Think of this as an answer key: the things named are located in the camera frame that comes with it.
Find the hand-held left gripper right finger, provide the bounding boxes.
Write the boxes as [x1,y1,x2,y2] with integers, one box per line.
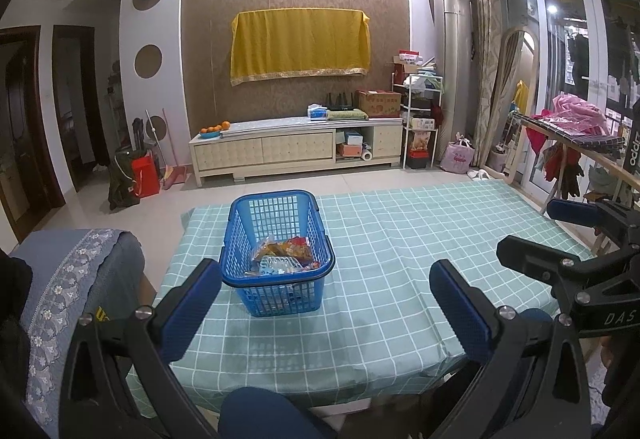
[429,260,596,439]

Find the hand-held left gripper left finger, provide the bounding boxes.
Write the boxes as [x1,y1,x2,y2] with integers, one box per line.
[59,258,223,439]

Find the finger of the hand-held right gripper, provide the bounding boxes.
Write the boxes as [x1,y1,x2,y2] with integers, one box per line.
[546,200,640,260]
[497,235,601,305]

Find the blue plastic basket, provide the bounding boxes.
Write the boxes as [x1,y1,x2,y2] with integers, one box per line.
[221,190,336,318]

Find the clear blue striped snack packet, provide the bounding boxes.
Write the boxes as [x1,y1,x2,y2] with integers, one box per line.
[250,255,301,276]

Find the orange tray snack packet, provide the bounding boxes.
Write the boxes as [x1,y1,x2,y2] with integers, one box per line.
[260,239,291,260]

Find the large red snack packet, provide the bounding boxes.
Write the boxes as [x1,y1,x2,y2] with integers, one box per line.
[287,236,313,265]

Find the person's right forearm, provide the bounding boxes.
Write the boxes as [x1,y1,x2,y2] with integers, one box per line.
[592,334,640,439]

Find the red hanging clothes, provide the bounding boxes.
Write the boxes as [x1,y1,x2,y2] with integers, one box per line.
[525,126,583,200]

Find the clothes drying rack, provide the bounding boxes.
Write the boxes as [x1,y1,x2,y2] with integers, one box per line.
[510,111,631,250]

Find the green checkered tablecloth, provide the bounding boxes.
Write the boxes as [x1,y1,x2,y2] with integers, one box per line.
[125,181,593,407]

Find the pink cloth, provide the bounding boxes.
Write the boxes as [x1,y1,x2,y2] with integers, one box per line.
[537,94,613,137]

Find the grey embroidered chair cover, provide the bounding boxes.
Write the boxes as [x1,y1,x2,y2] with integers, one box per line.
[0,229,146,439]

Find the pink bag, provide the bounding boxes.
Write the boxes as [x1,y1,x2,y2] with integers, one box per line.
[440,135,476,173]

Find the person's legs in blue trousers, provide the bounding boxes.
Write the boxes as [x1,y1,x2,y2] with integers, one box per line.
[217,308,556,439]

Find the pink broom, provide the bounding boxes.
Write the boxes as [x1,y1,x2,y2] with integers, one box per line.
[161,108,191,190]

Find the red bag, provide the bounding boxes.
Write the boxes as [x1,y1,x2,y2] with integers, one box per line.
[131,155,161,198]

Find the dark bag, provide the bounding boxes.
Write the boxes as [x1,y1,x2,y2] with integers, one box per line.
[107,148,142,212]

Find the red gift box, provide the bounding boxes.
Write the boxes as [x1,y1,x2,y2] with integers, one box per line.
[406,131,436,170]

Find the standing arched mirror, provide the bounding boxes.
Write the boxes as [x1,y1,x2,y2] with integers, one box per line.
[492,29,541,184]

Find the glass sliding door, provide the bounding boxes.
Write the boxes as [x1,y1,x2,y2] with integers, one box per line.
[495,0,640,200]

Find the beige television cabinet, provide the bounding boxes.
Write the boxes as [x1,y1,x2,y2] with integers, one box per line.
[188,115,405,188]

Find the white pole mop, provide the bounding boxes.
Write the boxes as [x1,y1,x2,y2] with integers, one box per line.
[145,109,166,170]

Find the tower air conditioner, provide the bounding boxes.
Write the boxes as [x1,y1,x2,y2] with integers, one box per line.
[432,0,473,167]

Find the patterned beige curtain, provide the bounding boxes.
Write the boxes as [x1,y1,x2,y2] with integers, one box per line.
[459,0,503,167]

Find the white metal rack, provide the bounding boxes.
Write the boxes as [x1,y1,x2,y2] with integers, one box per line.
[401,74,445,170]

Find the brown cardboard box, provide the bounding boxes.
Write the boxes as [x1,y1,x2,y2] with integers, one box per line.
[355,90,402,118]

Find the red and white box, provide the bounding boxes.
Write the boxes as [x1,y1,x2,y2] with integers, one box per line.
[392,50,426,76]

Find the dark wooden door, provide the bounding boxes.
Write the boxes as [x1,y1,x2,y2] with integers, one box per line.
[0,25,66,242]

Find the yellow cloth cover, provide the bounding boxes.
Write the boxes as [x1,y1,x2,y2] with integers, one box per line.
[230,9,372,87]

